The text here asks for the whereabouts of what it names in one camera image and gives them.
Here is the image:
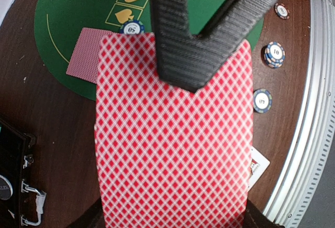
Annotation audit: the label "red backed card deck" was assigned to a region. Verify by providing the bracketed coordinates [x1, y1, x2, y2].
[94, 33, 253, 227]

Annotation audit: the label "face-up jack card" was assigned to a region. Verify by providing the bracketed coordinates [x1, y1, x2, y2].
[248, 147, 270, 190]

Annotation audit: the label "green chips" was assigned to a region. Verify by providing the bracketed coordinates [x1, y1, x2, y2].
[119, 19, 145, 35]

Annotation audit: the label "blue white poker chip stack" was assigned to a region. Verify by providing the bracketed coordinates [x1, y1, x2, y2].
[264, 41, 286, 69]

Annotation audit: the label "red card being dealt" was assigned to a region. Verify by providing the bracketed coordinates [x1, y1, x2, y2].
[66, 27, 113, 84]

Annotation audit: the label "clear dealer puck in case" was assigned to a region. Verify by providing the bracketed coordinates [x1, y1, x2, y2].
[0, 175, 13, 201]

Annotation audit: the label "green poker chip stack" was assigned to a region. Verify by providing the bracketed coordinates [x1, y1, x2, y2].
[253, 89, 273, 113]

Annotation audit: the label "orange black poker chip stack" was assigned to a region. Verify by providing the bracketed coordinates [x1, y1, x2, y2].
[274, 3, 289, 19]

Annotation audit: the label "round green poker mat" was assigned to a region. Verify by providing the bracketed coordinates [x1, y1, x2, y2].
[33, 0, 264, 102]

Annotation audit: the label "black poker case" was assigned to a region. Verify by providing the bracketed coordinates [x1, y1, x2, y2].
[1, 120, 36, 227]

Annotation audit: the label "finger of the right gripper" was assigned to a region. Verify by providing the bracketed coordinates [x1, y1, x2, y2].
[150, 0, 198, 92]
[195, 0, 277, 90]

